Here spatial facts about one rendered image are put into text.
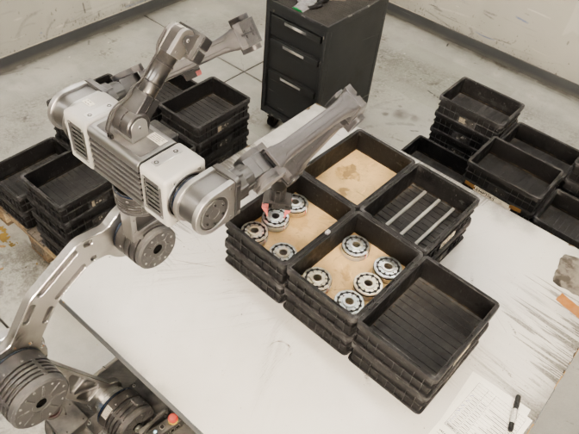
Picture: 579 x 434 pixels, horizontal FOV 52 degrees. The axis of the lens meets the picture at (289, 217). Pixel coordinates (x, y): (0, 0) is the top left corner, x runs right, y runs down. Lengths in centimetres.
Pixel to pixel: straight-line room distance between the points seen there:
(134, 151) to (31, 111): 289
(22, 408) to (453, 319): 134
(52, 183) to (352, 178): 140
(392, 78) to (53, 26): 254
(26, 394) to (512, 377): 152
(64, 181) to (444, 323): 185
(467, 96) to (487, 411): 219
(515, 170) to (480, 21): 216
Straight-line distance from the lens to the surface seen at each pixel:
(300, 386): 202
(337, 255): 219
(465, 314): 216
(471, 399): 214
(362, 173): 254
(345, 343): 204
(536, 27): 512
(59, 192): 297
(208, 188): 141
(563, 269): 264
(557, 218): 337
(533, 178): 337
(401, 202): 245
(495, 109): 379
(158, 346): 210
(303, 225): 227
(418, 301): 213
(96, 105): 165
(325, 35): 341
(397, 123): 430
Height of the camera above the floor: 247
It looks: 45 degrees down
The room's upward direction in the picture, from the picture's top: 7 degrees clockwise
